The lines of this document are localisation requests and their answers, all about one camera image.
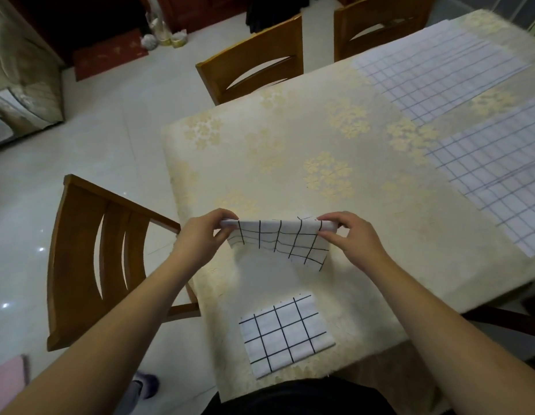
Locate person's right hand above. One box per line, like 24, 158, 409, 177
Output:
317, 211, 393, 273

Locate person's left hand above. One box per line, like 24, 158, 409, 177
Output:
174, 208, 240, 273

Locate white black-grid cloth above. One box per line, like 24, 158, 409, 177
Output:
220, 215, 339, 272
238, 291, 336, 380

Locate person's left forearm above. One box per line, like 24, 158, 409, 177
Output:
0, 250, 204, 415

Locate person's right forearm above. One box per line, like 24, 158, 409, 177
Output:
362, 253, 535, 415

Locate cream floral tablecloth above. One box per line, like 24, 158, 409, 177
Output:
161, 8, 535, 403

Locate folded white black-grid cloth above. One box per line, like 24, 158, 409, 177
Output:
238, 291, 336, 380

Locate wooden slat-back chair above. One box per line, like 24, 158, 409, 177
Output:
46, 174, 201, 352

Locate purple slipper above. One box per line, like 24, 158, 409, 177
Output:
132, 371, 160, 401

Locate person's black clothing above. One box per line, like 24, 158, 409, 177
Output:
205, 376, 408, 415

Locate large white blue-grid cloth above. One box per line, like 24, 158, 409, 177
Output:
350, 19, 533, 125
423, 96, 535, 259

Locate wooden chair with curved slot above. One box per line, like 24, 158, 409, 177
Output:
195, 14, 304, 106
333, 0, 438, 63

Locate dark wooden chair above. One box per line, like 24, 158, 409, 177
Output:
461, 305, 535, 342

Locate red doormat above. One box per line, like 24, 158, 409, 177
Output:
73, 29, 149, 82

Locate black bag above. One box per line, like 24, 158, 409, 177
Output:
245, 0, 309, 34

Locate patterned metal cabinet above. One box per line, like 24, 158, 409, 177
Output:
0, 0, 65, 150

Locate pink cloth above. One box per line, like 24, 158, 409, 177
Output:
0, 354, 31, 415

